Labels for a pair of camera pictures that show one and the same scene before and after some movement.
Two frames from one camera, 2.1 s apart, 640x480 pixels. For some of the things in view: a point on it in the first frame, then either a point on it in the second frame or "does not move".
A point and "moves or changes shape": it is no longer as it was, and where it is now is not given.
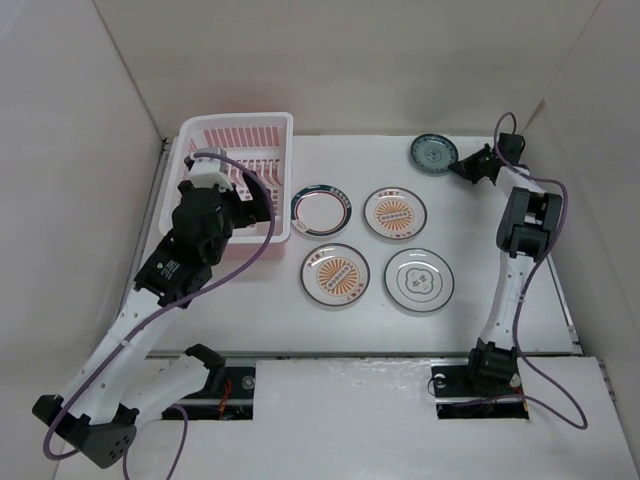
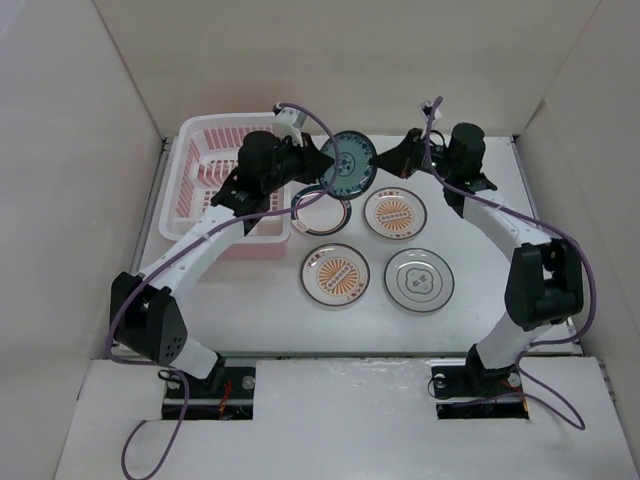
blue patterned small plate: [432, 154] moves or changes shape
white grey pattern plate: [419, 279] does not move
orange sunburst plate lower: [335, 274] does not move
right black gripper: [465, 166] -> [401, 159]
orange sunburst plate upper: [395, 213] does not move
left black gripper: [256, 210] -> [313, 162]
